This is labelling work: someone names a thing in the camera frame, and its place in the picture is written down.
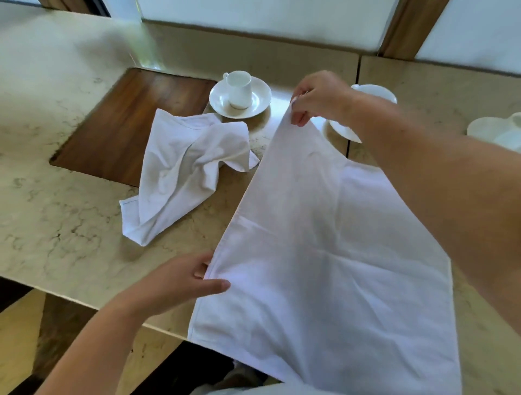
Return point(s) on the person's right hand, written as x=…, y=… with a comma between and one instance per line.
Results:
x=325, y=97

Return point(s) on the person's left hand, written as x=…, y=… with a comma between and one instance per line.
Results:
x=171, y=285

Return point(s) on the person's left thumb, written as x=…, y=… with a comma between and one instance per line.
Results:
x=209, y=287

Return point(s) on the person's right thumb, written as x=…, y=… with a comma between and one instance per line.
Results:
x=300, y=118

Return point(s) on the white cloth napkin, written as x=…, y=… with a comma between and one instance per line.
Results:
x=179, y=171
x=325, y=264

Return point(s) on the person's left forearm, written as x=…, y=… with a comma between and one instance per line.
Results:
x=89, y=354

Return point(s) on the person's right forearm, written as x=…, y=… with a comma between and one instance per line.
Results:
x=427, y=183

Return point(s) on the white saucer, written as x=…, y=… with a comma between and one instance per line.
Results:
x=380, y=92
x=488, y=128
x=260, y=97

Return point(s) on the white ceramic cup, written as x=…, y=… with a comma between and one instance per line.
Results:
x=239, y=89

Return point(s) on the crumpled white cloth napkin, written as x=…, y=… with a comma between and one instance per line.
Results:
x=179, y=171

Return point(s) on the brown wooden inset panel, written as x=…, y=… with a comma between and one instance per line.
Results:
x=122, y=126

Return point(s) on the brown wooden window post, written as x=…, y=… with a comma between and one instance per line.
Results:
x=411, y=28

